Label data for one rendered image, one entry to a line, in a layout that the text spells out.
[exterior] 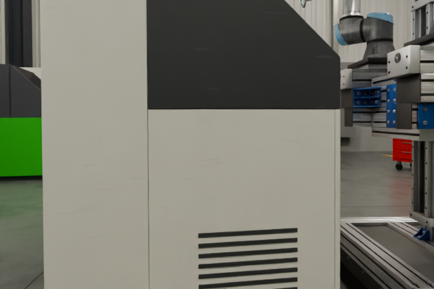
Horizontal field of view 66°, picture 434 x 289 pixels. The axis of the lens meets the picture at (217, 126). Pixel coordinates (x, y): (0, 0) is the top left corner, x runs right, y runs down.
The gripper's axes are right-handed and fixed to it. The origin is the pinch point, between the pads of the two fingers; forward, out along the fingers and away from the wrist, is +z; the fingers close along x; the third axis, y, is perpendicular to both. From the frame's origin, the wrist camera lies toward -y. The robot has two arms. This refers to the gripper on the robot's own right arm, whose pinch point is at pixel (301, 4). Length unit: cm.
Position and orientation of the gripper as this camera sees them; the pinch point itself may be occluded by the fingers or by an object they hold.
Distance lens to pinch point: 149.7
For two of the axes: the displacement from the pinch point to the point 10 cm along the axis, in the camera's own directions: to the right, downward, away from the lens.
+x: -1.5, -0.2, 9.9
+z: 0.1, 10.0, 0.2
